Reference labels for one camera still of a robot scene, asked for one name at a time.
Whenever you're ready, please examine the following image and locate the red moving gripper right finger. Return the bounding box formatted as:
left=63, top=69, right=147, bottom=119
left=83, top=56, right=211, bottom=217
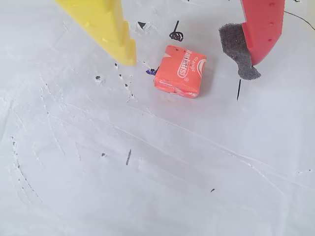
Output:
left=218, top=0, right=286, bottom=81

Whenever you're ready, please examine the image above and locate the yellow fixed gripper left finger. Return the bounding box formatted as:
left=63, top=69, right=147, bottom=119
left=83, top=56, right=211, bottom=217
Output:
left=54, top=0, right=137, bottom=67

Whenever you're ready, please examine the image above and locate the red candy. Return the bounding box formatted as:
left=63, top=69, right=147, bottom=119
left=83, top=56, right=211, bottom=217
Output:
left=154, top=44, right=207, bottom=99

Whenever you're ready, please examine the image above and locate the white plastic table cover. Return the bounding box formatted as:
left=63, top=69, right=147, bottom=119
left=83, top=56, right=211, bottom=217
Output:
left=0, top=0, right=315, bottom=236

